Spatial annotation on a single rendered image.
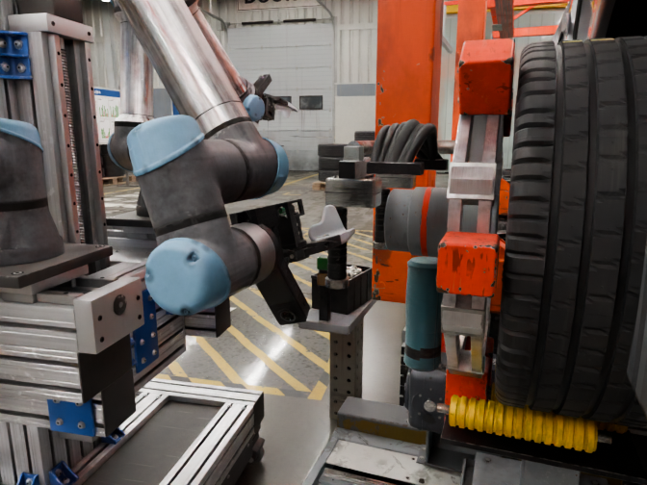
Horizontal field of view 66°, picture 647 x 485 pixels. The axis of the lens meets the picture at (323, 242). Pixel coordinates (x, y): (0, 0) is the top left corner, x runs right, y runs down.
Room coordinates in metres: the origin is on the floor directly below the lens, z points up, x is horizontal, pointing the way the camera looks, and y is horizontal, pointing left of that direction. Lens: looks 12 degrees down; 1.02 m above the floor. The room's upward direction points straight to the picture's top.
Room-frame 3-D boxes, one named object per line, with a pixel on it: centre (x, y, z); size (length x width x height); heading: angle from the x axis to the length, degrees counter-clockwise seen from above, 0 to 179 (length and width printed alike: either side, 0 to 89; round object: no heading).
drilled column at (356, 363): (1.70, -0.08, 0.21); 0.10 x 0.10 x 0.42; 70
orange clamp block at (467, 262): (0.67, -0.20, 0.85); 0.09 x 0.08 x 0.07; 160
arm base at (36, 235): (0.84, 0.53, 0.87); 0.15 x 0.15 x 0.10
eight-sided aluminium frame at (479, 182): (0.97, -0.30, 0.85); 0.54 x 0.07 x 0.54; 160
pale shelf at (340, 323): (1.67, -0.07, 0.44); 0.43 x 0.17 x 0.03; 160
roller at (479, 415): (0.82, -0.36, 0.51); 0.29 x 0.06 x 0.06; 70
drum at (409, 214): (0.99, -0.24, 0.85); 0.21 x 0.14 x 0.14; 70
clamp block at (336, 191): (0.88, -0.05, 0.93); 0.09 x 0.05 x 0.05; 70
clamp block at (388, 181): (1.20, -0.17, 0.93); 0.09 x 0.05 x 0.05; 70
